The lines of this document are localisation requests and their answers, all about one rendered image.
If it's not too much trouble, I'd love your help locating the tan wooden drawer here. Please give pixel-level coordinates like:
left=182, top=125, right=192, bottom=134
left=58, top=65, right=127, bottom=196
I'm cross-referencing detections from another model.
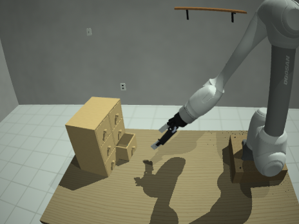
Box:
left=105, top=148, right=118, bottom=175
left=95, top=115, right=111, bottom=146
left=100, top=133, right=115, bottom=162
left=112, top=118, right=125, bottom=145
left=109, top=101, right=122, bottom=129
left=116, top=133, right=137, bottom=161

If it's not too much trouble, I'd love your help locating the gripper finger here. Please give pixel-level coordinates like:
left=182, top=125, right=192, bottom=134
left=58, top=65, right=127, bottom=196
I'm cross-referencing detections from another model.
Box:
left=150, top=122, right=178, bottom=150
left=159, top=117, right=175, bottom=133

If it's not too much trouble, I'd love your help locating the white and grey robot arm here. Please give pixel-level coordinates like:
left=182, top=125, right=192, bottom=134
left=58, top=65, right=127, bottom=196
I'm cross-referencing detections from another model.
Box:
left=178, top=0, right=299, bottom=177

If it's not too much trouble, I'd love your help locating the tan wooden chest of drawers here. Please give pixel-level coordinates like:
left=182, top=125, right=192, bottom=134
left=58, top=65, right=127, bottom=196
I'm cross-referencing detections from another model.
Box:
left=65, top=97, right=121, bottom=177

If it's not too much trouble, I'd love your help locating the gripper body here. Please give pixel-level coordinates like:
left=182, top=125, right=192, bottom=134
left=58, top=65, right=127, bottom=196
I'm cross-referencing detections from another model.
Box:
left=170, top=113, right=188, bottom=129

